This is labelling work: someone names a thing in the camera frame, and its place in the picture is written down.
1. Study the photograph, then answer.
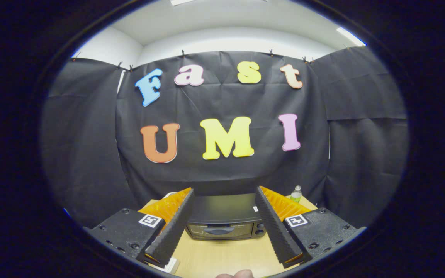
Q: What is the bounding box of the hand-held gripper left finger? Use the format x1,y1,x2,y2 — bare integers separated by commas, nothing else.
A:
87,188,195,268

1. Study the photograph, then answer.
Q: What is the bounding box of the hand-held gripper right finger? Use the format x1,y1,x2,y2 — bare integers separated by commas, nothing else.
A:
255,186,366,269

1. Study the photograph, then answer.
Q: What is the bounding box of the black toaster oven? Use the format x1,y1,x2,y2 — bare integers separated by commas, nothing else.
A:
185,193,268,241

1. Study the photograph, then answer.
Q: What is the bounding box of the white food dish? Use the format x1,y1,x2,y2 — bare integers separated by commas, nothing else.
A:
148,256,181,275

